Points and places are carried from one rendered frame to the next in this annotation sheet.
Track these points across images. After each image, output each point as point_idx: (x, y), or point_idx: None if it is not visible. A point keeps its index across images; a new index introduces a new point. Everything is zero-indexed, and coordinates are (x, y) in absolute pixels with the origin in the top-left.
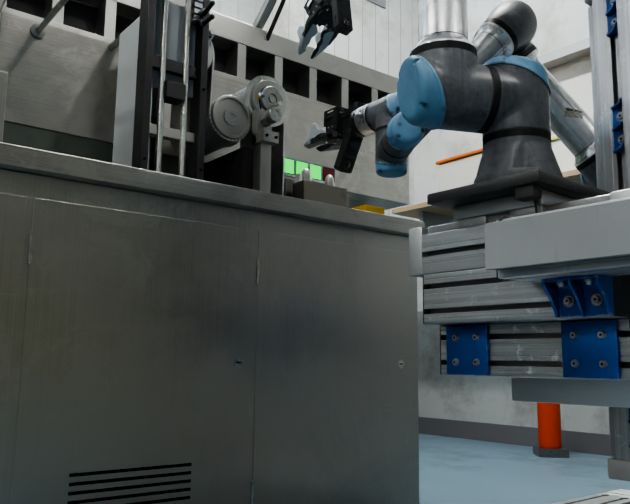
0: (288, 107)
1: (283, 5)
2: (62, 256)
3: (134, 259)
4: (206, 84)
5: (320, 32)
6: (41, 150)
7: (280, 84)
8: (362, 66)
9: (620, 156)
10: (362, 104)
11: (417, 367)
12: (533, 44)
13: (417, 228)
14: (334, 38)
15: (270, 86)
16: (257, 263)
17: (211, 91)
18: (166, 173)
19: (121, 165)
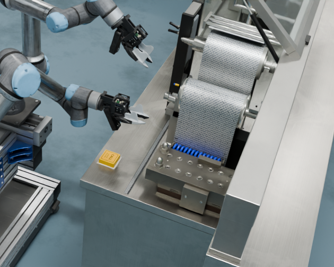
0: (179, 101)
1: (258, 31)
2: None
3: None
4: (173, 64)
5: (141, 52)
6: (164, 63)
7: (184, 85)
8: (248, 135)
9: None
10: (103, 94)
11: (82, 241)
12: None
13: (47, 116)
14: (131, 56)
15: (182, 82)
16: None
17: (198, 74)
18: (147, 86)
19: (154, 77)
